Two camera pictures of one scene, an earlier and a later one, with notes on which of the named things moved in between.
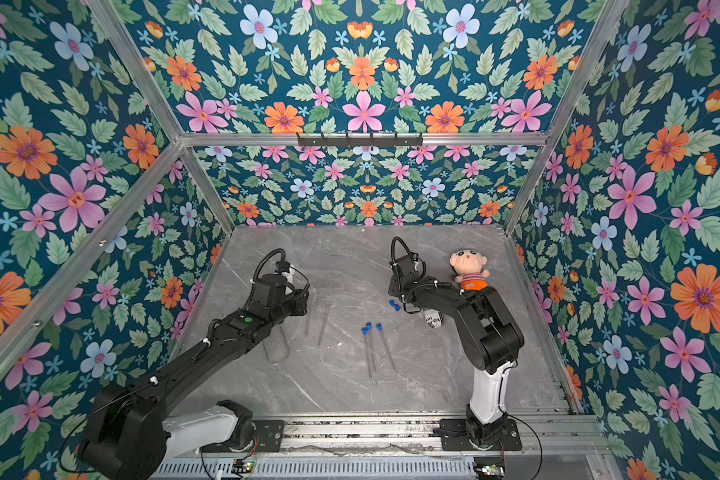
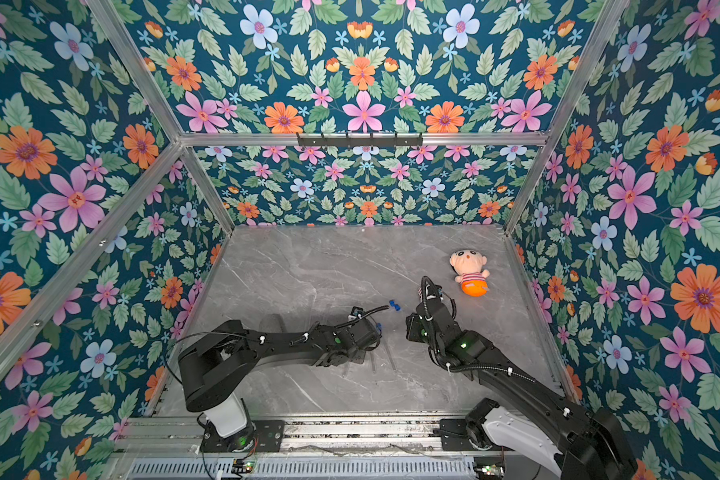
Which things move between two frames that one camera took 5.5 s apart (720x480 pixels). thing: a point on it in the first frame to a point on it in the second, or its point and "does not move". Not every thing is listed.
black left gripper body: x=290 y=306 to x=357 y=358
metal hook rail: x=360 y=142 does not move
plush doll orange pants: x=468 y=263 does not move
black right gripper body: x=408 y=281 to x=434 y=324
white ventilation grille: x=424 y=467 does not move
